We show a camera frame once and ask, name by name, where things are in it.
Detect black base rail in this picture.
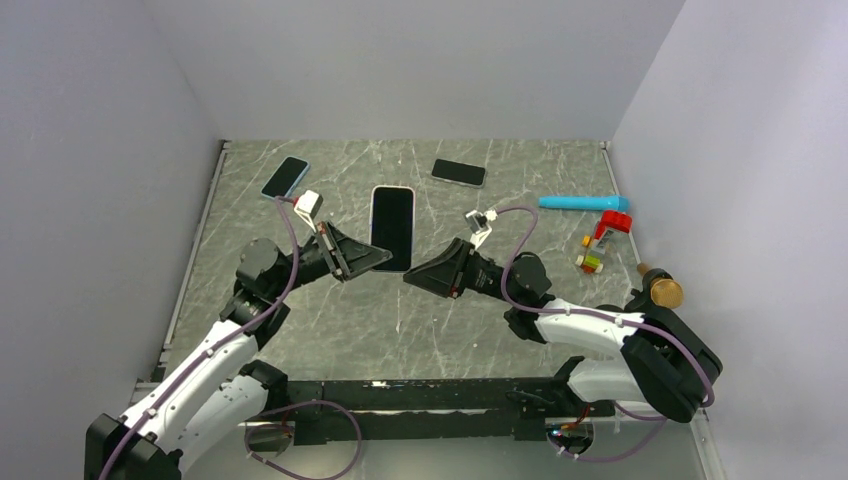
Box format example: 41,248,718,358
262,377,615,446

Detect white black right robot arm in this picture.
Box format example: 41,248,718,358
403,238,723,423

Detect light blue cylinder tube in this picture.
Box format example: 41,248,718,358
538,195,630,213

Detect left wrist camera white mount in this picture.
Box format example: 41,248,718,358
293,190,323,232

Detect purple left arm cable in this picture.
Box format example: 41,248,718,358
95,195,303,480

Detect gold microphone on black stand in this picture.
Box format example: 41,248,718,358
625,263,684,311

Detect colourful toy brick model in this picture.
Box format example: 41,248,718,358
576,210,633,274

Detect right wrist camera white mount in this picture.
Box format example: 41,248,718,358
464,209,498,249

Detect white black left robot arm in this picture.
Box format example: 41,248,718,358
84,222,392,479

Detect phone in light blue case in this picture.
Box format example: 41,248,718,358
260,156,310,199

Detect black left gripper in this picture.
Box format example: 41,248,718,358
269,220,392,298

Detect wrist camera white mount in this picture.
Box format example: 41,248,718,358
464,209,498,249
293,190,323,232

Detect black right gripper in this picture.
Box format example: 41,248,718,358
403,238,521,305

